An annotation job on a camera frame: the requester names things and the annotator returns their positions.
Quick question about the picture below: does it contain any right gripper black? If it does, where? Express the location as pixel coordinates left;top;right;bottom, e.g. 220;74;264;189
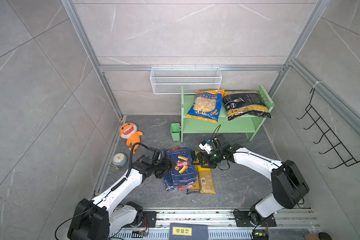
191;149;224;168

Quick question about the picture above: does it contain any blue orecchiette pasta bag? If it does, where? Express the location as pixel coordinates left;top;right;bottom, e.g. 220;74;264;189
187;90;225;124

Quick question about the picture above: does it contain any dark penne pasta bag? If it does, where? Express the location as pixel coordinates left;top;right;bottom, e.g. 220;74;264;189
223;91;272;121

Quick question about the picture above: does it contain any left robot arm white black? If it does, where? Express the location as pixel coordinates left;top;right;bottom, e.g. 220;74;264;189
67;145;176;240

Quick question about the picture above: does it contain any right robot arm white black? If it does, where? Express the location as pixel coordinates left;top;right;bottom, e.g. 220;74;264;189
193;126;310;226

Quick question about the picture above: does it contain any green two-tier shelf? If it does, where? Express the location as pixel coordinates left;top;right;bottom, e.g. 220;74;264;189
180;85;275;141

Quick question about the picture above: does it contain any blue Barilla spaghetti box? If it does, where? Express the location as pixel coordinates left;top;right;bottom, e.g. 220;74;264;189
159;149;175;192

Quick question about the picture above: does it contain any dark blue spaghetti bag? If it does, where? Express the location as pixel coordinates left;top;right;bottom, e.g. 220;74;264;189
187;178;201;195

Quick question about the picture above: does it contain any yellow spaghetti bag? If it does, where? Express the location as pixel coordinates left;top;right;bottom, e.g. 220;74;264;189
196;165;216;194

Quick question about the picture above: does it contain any blue Barilla rigatoni box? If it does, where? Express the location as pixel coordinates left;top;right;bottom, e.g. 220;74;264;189
165;148;198;188

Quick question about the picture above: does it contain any small green cup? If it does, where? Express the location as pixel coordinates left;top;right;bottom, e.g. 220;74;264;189
170;123;181;142

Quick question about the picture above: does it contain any small grey alarm clock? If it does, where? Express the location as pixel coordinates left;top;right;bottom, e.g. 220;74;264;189
110;153;128;169

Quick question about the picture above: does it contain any orange shark plush toy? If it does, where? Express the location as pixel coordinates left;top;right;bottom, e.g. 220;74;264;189
120;123;143;151

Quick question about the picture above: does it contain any dark blue book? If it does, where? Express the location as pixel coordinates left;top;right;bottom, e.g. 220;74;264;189
169;223;209;240

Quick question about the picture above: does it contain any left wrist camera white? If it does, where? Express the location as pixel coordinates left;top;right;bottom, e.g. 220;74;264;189
199;141;214;155

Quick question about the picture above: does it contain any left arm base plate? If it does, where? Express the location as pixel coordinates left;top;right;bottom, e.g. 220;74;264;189
123;211;158;228

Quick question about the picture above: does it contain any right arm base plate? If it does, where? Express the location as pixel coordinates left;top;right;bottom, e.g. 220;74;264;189
233;209;277;227

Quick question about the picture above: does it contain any white wire mesh basket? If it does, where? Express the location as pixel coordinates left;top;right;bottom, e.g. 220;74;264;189
150;67;223;95

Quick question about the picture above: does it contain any aluminium rail frame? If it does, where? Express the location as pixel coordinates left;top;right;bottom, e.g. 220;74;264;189
111;209;321;240

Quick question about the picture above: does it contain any black wire hook rack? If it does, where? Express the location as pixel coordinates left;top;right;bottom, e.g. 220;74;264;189
296;88;360;170

